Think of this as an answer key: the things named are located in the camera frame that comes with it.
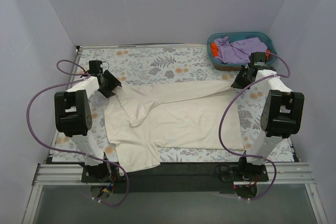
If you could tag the aluminium frame rail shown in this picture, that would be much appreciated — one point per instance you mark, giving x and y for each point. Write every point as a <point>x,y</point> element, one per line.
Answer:
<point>71,174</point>

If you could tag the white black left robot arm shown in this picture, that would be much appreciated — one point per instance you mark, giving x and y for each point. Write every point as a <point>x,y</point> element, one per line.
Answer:
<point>74,118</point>

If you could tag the cream white t shirt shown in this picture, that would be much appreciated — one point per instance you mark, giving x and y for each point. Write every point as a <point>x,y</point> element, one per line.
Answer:
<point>196,114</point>

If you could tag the floral patterned table mat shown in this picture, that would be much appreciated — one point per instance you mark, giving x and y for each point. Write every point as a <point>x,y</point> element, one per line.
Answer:
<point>158,65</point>

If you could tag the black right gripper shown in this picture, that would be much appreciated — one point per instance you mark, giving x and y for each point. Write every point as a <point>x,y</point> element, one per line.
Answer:
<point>240,78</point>

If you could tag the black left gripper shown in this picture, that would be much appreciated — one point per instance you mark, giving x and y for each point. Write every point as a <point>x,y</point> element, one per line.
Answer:
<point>111,85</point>

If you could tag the lavender purple t shirt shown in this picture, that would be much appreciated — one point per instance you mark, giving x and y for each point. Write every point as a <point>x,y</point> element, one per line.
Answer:
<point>237,52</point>

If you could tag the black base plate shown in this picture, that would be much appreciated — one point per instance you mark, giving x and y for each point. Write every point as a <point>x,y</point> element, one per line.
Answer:
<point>228,182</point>

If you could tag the teal plastic laundry basket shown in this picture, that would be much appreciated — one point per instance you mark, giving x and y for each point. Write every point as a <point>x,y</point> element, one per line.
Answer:
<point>235,36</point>

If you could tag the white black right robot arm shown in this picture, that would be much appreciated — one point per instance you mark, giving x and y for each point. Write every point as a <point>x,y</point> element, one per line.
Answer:
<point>280,118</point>

